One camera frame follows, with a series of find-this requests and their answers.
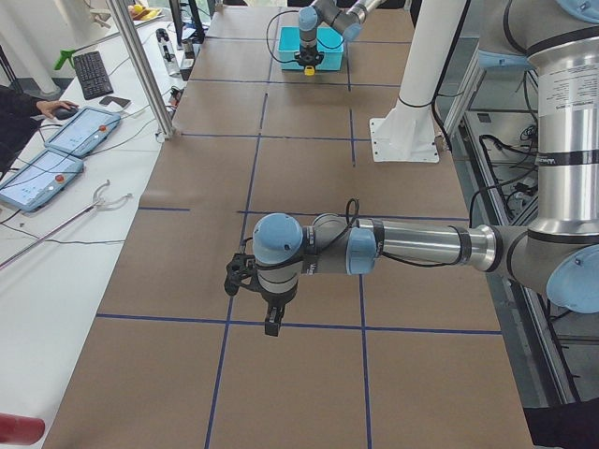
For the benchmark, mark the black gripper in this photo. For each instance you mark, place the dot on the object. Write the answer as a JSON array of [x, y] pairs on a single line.
[[275, 301], [307, 50]]

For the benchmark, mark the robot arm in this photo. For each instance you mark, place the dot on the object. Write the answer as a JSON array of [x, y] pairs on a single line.
[[555, 255], [348, 24]]

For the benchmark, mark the operator hand on mouse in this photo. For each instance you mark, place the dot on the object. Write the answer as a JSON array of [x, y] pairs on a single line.
[[48, 107]]

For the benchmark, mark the black smartphone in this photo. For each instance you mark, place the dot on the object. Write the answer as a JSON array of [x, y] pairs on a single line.
[[114, 100]]

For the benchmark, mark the black keyboard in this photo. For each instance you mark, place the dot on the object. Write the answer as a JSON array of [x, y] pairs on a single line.
[[92, 75]]

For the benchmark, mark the far teach pendant tablet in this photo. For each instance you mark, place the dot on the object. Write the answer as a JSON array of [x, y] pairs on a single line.
[[83, 132]]

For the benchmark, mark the teach pendant tablet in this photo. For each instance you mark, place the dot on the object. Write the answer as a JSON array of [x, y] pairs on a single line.
[[83, 132], [40, 180]]

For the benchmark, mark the black computer mouse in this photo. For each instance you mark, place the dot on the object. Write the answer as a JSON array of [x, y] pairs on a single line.
[[62, 113]]

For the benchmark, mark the near teach pendant tablet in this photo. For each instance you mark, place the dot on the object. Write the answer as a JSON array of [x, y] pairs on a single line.
[[40, 180]]

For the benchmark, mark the red cylinder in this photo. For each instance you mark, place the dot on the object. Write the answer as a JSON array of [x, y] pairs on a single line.
[[21, 430]]

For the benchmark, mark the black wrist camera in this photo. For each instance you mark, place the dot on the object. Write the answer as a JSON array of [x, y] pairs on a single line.
[[241, 272]]

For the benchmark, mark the white camera stand post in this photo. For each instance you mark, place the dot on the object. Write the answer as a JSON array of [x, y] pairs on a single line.
[[407, 133]]

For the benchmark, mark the aluminium frame post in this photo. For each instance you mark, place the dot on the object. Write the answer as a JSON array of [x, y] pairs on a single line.
[[130, 37]]

